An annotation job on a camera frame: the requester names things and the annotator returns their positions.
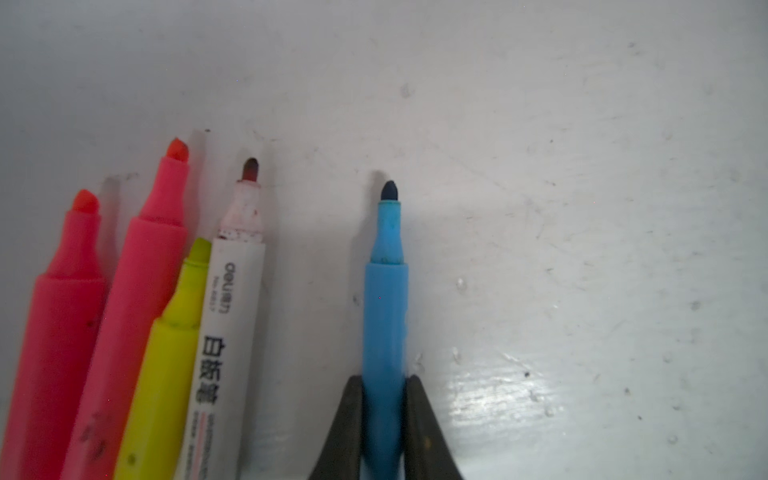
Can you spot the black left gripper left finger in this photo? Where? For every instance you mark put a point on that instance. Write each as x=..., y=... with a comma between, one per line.
x=340, y=456

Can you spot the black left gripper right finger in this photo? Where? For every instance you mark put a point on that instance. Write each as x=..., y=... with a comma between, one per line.
x=426, y=452

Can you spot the white whiteboard marker pen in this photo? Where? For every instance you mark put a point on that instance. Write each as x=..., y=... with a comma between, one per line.
x=217, y=402

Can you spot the blue marker pen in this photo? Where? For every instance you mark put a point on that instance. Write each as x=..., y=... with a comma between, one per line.
x=384, y=332

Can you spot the yellow highlighter pen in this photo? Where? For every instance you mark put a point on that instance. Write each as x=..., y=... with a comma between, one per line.
x=154, y=431

